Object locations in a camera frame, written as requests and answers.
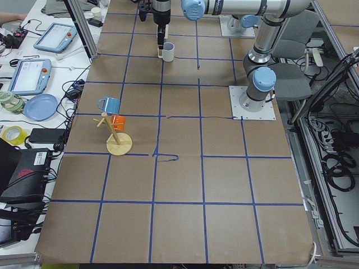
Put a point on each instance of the blue mug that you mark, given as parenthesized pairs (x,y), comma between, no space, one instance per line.
(109,105)

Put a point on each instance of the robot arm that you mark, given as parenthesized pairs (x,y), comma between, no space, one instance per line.
(239,24)
(261,79)

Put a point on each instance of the orange mug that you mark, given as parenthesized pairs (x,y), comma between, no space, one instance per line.
(118,122)

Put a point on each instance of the yellow tape roll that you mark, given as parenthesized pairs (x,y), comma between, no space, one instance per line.
(14,135)

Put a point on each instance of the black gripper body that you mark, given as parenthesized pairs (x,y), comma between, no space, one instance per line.
(161,14)

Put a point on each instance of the wooden mug tree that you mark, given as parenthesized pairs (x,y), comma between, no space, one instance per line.
(118,143)

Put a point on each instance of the grey office chair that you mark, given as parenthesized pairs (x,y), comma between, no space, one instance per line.
(291,83)

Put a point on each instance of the teach pendant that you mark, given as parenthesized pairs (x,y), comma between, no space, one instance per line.
(56,38)
(31,77)

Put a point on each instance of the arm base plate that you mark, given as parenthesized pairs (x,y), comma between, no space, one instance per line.
(248,34)
(243,108)

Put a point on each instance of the black laptop box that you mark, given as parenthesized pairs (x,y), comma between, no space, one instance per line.
(23,174)

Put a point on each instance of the aluminium frame post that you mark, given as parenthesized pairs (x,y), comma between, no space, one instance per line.
(82,27)

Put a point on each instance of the teach pendant near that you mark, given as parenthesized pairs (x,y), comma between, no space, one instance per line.
(31,77)

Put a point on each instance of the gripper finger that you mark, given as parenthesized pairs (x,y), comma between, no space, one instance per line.
(163,35)
(160,47)

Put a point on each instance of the black power adapter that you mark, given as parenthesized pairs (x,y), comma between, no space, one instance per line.
(46,135)

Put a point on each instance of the blue plate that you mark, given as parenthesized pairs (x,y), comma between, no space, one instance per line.
(40,107)

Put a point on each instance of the teach pendant far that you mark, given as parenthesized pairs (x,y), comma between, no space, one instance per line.
(56,38)

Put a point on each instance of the white ribbed mug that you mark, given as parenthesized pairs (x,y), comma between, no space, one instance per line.
(167,53)

